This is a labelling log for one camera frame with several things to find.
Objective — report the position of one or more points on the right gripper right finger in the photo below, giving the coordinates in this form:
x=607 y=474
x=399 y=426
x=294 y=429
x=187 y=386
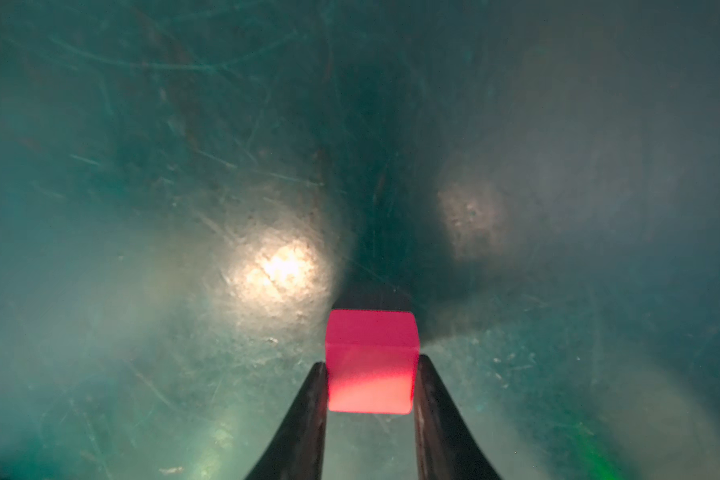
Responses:
x=445 y=447

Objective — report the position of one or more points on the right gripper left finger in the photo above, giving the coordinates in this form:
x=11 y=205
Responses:
x=296 y=450

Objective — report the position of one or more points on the magenta cube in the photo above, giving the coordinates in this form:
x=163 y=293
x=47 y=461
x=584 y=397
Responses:
x=371 y=358

